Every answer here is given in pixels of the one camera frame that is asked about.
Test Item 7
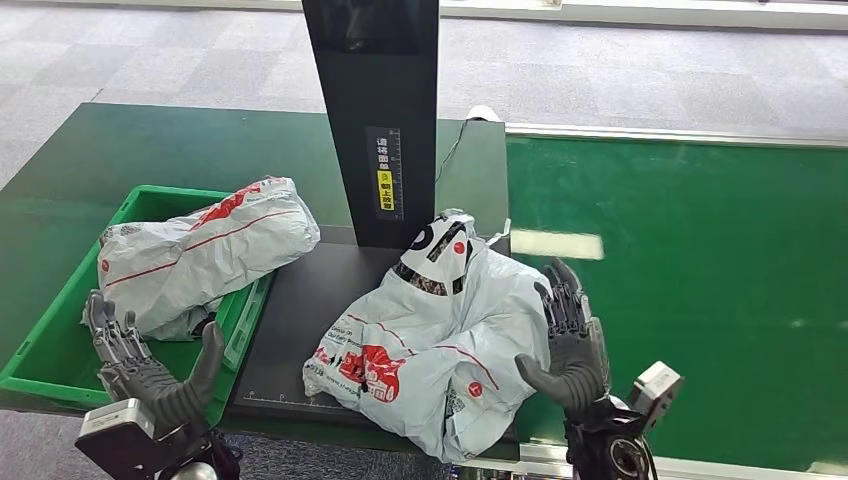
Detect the green conveyor belt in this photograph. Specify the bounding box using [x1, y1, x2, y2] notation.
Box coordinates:
[505, 135, 848, 476]

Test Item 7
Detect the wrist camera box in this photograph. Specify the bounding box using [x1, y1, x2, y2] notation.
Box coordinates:
[625, 360, 686, 433]
[74, 398, 181, 480]

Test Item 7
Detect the black scanner column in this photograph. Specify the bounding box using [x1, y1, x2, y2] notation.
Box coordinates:
[300, 0, 441, 251]

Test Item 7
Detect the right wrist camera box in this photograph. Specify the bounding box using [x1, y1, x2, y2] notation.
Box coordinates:
[625, 360, 686, 433]

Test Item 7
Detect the aluminium conveyor rail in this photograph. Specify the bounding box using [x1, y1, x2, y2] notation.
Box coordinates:
[504, 123, 848, 150]
[453, 441, 848, 480]

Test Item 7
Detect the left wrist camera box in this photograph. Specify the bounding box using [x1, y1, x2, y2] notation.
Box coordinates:
[74, 398, 181, 480]

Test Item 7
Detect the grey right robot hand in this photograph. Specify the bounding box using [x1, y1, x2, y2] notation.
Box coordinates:
[515, 258, 611, 415]

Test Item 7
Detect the black and yellow column label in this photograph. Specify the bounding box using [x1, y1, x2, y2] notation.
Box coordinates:
[364, 126, 405, 223]

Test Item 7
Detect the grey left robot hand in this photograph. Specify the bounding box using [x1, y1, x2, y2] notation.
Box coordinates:
[84, 290, 227, 439]

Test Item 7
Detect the white floor ledge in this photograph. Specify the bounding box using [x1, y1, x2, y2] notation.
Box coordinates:
[0, 0, 848, 33]

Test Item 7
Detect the green plastic basket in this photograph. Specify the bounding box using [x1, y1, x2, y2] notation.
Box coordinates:
[0, 184, 276, 429]

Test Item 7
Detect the thin black cable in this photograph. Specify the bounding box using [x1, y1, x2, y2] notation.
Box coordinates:
[433, 119, 469, 186]

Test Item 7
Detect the grey package with red stripe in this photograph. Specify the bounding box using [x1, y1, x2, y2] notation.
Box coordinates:
[97, 175, 322, 343]

